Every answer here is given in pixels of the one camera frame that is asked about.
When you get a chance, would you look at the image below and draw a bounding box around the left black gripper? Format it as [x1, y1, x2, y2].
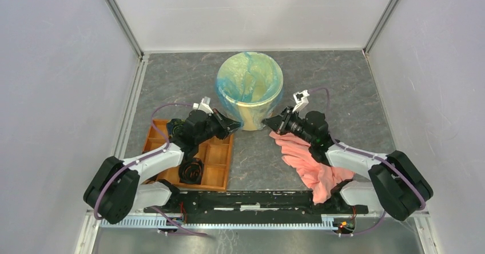
[196, 108, 244, 145]

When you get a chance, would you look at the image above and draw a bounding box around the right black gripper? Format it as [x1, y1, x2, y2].
[261, 106, 315, 145]

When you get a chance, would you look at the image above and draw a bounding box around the blue plastic trash bag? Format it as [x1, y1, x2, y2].
[216, 51, 285, 131]

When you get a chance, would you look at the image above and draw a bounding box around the yellow plastic trash bin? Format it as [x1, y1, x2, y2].
[216, 51, 285, 132]

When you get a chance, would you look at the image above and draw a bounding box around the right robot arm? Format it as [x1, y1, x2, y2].
[263, 106, 434, 221]

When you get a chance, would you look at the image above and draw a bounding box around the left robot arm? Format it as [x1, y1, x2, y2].
[83, 109, 241, 224]

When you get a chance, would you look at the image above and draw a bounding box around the wooden compartment tray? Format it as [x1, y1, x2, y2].
[142, 119, 233, 191]

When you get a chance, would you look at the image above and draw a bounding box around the dark coiled roll with yellow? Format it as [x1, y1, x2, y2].
[166, 118, 185, 139]

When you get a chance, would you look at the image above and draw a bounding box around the black coiled roll bottom centre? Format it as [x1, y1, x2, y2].
[178, 158, 204, 185]

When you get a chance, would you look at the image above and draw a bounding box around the pink cloth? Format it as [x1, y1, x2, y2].
[269, 132, 355, 204]

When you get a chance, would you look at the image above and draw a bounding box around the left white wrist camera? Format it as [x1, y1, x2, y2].
[192, 97, 213, 114]

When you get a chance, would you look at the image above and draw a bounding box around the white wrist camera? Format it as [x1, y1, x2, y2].
[192, 97, 213, 114]
[292, 90, 309, 113]

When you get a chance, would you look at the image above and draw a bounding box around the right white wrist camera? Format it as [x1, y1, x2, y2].
[292, 90, 309, 113]

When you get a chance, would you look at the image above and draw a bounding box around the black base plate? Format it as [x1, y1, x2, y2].
[159, 190, 368, 224]

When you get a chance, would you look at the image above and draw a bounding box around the slotted cable duct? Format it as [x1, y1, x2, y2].
[99, 216, 336, 231]

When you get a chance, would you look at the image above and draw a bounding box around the aluminium frame rail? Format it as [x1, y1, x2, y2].
[87, 190, 430, 217]

